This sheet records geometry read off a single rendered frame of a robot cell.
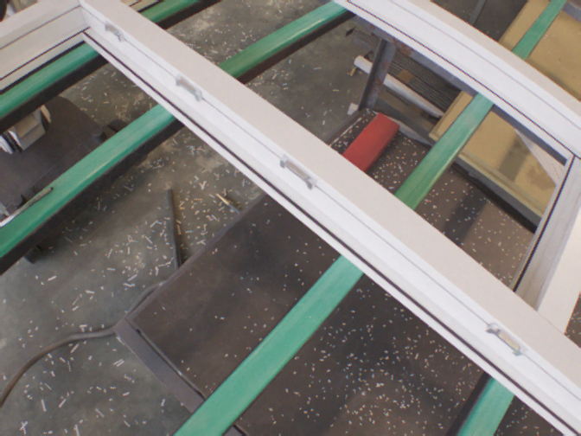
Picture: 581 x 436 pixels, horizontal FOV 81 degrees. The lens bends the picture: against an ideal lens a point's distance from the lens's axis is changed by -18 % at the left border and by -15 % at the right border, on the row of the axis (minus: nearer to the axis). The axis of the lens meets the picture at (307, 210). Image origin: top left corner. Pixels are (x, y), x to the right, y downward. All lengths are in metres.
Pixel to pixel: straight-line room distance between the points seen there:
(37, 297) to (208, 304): 0.91
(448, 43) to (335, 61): 1.35
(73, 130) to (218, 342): 1.12
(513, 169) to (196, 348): 0.80
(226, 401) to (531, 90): 0.65
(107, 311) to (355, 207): 1.11
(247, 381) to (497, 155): 0.79
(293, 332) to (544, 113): 0.56
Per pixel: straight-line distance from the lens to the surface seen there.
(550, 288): 0.50
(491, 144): 1.03
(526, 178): 1.03
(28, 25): 0.74
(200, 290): 0.74
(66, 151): 1.56
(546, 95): 0.74
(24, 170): 1.59
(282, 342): 0.44
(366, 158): 0.86
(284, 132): 0.47
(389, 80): 1.54
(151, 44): 0.60
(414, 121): 1.01
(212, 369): 0.71
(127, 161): 0.58
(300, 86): 1.90
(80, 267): 1.50
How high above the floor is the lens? 1.29
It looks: 60 degrees down
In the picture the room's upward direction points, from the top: 15 degrees clockwise
